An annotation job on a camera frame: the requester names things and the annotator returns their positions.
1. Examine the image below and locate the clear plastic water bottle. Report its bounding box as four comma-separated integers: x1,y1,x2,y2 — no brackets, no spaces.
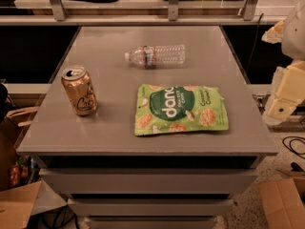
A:
125,44,186,70

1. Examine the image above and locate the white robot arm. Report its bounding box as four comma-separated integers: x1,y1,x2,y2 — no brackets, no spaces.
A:
262,0,305,125

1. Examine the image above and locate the green chip bag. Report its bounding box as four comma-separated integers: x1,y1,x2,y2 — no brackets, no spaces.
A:
134,84,229,136

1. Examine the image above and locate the grey drawer cabinet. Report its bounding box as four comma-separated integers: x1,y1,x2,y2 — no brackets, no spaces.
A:
19,26,277,229

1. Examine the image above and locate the gold soda can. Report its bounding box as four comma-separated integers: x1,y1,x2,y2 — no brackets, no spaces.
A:
61,65,97,116

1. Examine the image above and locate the cardboard box right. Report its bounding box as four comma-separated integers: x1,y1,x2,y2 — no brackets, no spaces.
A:
257,172,305,229

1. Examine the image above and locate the cardboard box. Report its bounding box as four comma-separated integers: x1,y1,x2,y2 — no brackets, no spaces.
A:
257,172,305,229
0,181,41,229

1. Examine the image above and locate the cardboard box left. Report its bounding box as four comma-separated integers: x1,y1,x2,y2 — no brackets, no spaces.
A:
0,181,41,229

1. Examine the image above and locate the black cable on floor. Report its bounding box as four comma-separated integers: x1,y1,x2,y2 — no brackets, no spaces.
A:
281,135,305,160

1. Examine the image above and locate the metal shelf rail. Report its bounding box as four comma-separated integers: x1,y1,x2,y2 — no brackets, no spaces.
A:
0,0,305,27

